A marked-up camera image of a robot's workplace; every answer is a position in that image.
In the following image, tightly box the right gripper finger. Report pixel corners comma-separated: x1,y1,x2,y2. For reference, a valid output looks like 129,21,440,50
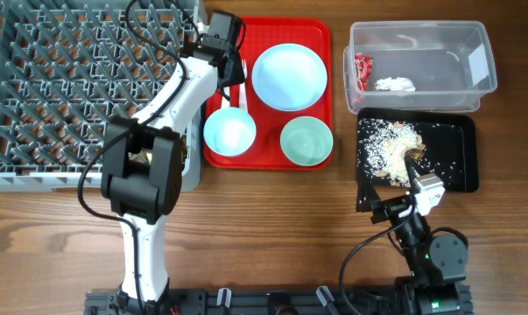
404,155,421,193
356,177,380,213

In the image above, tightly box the white plastic spoon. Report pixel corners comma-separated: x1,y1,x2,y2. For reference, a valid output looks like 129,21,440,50
221,87,230,109

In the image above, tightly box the food scraps and rice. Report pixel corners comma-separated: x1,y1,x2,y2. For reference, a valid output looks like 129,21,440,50
359,121,460,187

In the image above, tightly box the light blue bowl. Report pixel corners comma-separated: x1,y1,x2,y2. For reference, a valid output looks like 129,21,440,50
203,107,257,158

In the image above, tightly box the green bowl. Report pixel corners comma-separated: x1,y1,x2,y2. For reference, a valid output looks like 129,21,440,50
280,115,334,167

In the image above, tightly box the white napkin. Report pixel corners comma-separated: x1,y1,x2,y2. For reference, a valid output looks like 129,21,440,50
375,77,416,92

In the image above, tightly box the red snack wrapper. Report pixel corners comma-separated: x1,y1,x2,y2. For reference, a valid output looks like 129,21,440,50
355,54,373,91

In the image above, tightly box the yellow plastic cup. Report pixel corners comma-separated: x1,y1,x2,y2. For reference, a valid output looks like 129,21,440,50
130,149,187,165

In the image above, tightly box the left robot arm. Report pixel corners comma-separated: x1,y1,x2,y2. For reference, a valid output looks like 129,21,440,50
101,11,246,314

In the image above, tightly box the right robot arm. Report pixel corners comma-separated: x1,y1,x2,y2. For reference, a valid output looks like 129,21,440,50
353,157,472,314

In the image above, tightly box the black waste tray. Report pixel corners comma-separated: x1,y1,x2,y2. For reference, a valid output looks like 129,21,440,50
356,108,479,193

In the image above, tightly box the grey dishwasher rack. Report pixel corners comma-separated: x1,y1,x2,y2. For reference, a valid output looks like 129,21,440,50
0,0,208,192

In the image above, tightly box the white plastic fork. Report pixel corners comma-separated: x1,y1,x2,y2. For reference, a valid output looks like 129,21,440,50
238,59,248,111

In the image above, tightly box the red serving tray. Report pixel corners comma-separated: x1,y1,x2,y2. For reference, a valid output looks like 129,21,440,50
203,17,332,171

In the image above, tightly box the light blue plate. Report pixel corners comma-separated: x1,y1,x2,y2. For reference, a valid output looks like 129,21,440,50
250,43,328,112

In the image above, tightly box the clear plastic bin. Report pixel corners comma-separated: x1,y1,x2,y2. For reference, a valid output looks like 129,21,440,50
343,20,497,114

